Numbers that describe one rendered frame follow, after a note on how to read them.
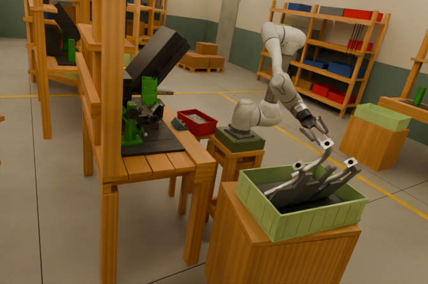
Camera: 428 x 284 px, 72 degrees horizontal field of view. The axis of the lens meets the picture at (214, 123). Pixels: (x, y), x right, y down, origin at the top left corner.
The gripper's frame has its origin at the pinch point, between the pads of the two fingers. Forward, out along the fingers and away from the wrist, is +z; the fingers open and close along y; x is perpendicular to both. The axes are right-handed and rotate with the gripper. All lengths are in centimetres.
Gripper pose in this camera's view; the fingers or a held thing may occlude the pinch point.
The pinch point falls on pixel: (325, 142)
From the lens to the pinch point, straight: 159.7
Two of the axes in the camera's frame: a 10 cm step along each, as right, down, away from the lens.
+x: 4.0, 4.7, 7.9
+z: 3.7, 7.0, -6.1
